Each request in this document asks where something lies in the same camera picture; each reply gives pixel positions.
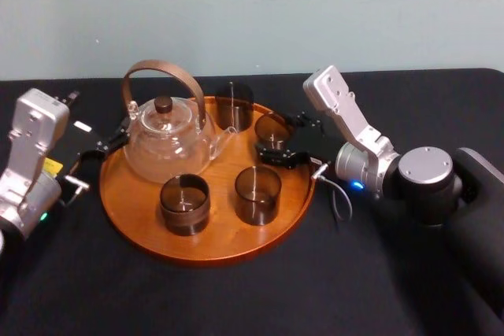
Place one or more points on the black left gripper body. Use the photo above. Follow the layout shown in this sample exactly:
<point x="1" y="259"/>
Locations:
<point x="76" y="143"/>

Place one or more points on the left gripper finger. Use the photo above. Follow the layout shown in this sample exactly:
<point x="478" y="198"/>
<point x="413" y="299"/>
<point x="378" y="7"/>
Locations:
<point x="112" y="141"/>

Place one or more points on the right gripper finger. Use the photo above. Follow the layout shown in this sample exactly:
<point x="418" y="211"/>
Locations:
<point x="309" y="121"/>
<point x="283" y="157"/>

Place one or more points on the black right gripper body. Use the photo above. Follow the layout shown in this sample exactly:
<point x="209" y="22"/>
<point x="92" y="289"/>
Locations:
<point x="319" y="145"/>

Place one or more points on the dark smoked glass cup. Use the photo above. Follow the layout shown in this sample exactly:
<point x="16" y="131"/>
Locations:
<point x="185" y="218"/>
<point x="232" y="111"/>
<point x="258" y="210"/>
<point x="269" y="127"/>

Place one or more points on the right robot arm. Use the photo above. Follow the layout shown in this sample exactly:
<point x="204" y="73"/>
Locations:
<point x="425" y="178"/>

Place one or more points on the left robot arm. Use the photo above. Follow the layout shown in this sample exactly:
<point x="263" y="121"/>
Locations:
<point x="29" y="147"/>

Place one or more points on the round brown wooden tray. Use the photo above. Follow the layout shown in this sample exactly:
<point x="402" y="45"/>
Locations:
<point x="220" y="241"/>

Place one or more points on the glass lid with brown knob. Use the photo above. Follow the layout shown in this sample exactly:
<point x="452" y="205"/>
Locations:
<point x="162" y="109"/>

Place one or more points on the black table cloth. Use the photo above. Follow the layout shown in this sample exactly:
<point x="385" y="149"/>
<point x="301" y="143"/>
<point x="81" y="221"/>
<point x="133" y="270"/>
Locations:
<point x="252" y="300"/>

